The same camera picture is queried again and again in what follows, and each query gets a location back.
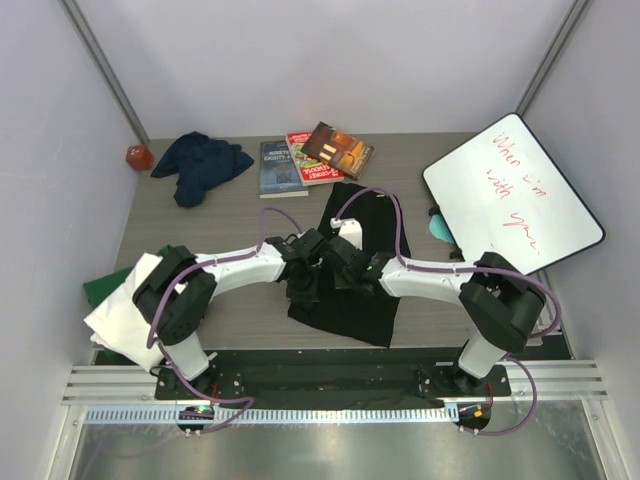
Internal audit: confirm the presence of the blue 1984 paperback book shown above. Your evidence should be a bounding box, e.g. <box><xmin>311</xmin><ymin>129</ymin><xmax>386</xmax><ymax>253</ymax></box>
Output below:
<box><xmin>259</xmin><ymin>141</ymin><xmax>308</xmax><ymax>199</ymax></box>

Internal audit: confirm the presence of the green t shirt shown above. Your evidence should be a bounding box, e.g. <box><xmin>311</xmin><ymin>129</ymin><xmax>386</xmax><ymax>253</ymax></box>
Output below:
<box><xmin>83</xmin><ymin>245</ymin><xmax>190</xmax><ymax>308</ymax></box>

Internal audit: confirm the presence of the red cover book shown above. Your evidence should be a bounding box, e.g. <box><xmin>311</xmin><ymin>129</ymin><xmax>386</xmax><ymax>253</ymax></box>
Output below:
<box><xmin>285</xmin><ymin>132</ymin><xmax>344</xmax><ymax>187</ymax></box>

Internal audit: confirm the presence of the white perforated cable rail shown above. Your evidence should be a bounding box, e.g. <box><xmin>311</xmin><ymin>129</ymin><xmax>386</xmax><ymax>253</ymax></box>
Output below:
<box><xmin>84</xmin><ymin>404</ymin><xmax>459</xmax><ymax>426</ymax></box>

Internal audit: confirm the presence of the white folded t shirt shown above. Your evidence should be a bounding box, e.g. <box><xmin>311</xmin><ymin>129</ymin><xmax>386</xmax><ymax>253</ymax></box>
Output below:
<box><xmin>82</xmin><ymin>252</ymin><xmax>191</xmax><ymax>372</ymax></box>

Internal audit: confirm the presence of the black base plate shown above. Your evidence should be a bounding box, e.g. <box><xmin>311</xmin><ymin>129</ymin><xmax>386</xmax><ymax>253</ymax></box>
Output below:
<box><xmin>94</xmin><ymin>348</ymin><xmax>571</xmax><ymax>404</ymax></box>

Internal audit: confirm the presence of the small red cube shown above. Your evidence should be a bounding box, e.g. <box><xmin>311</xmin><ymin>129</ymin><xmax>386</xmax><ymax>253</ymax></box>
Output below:
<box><xmin>125</xmin><ymin>145</ymin><xmax>154</xmax><ymax>171</ymax></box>

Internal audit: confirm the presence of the teal cutting mat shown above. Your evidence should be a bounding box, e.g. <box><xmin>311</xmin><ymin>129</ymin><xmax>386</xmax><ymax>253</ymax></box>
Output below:
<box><xmin>429</xmin><ymin>214</ymin><xmax>455</xmax><ymax>245</ymax></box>

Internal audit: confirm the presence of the dark cover paperback book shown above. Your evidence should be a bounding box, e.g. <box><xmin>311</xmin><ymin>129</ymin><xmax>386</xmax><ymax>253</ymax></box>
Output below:
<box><xmin>302</xmin><ymin>122</ymin><xmax>375</xmax><ymax>180</ymax></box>

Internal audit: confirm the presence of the white dry-erase board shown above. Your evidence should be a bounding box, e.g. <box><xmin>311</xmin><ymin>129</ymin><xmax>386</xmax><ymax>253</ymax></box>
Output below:
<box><xmin>423</xmin><ymin>113</ymin><xmax>605</xmax><ymax>274</ymax></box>

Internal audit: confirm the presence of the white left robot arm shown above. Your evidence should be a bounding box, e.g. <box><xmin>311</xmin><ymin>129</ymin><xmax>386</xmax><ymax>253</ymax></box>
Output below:
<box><xmin>132</xmin><ymin>229</ymin><xmax>326</xmax><ymax>399</ymax></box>

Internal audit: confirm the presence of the navy blue t shirt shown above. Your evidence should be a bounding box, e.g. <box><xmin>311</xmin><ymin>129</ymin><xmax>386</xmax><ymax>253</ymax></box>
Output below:
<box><xmin>151</xmin><ymin>132</ymin><xmax>254</xmax><ymax>208</ymax></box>

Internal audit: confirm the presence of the black t shirt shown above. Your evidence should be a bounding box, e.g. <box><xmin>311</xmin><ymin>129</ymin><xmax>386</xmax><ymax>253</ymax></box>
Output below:
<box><xmin>288</xmin><ymin>183</ymin><xmax>411</xmax><ymax>347</ymax></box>

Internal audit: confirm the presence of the black whiteboard stand foot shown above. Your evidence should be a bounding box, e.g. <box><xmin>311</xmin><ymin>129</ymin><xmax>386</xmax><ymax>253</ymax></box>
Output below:
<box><xmin>449</xmin><ymin>248</ymin><xmax>463</xmax><ymax>260</ymax></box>
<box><xmin>428</xmin><ymin>204</ymin><xmax>440</xmax><ymax>217</ymax></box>

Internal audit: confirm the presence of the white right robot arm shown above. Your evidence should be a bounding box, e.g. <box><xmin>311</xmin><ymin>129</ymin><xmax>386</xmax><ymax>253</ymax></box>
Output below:
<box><xmin>322</xmin><ymin>237</ymin><xmax>546</xmax><ymax>396</ymax></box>

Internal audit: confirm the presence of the aluminium frame rail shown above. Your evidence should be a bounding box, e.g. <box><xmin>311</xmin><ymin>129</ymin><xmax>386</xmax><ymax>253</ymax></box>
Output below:
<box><xmin>528</xmin><ymin>299</ymin><xmax>563</xmax><ymax>346</ymax></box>

